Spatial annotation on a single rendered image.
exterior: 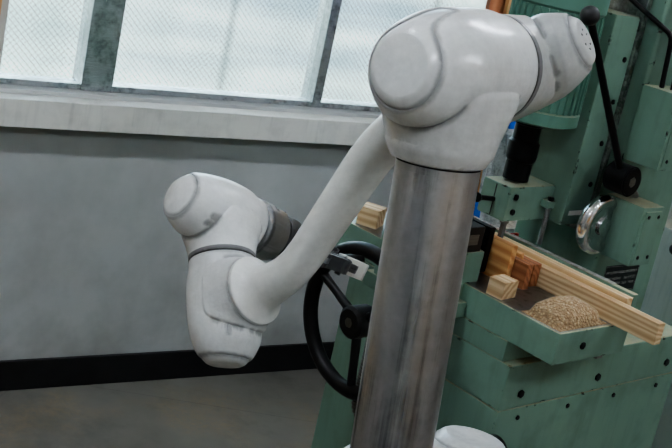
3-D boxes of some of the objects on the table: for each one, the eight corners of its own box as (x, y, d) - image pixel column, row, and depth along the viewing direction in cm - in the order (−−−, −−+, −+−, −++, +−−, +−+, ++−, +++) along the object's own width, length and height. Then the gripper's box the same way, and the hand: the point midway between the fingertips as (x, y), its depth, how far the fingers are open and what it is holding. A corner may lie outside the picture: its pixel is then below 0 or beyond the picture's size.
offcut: (355, 223, 245) (359, 205, 244) (363, 218, 250) (367, 201, 249) (375, 229, 244) (379, 211, 243) (383, 225, 248) (387, 207, 247)
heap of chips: (520, 311, 214) (525, 291, 213) (568, 304, 224) (573, 285, 223) (559, 332, 208) (565, 311, 207) (607, 323, 218) (613, 304, 217)
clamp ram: (425, 257, 232) (435, 212, 229) (451, 254, 237) (462, 211, 234) (458, 274, 225) (470, 229, 223) (485, 272, 230) (496, 227, 228)
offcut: (515, 297, 221) (519, 280, 220) (501, 300, 218) (505, 283, 217) (499, 290, 223) (504, 273, 222) (485, 293, 220) (489, 276, 219)
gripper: (308, 228, 189) (398, 266, 207) (258, 200, 198) (348, 239, 216) (287, 271, 190) (378, 306, 207) (237, 241, 199) (329, 277, 216)
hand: (350, 266), depth 209 cm, fingers closed
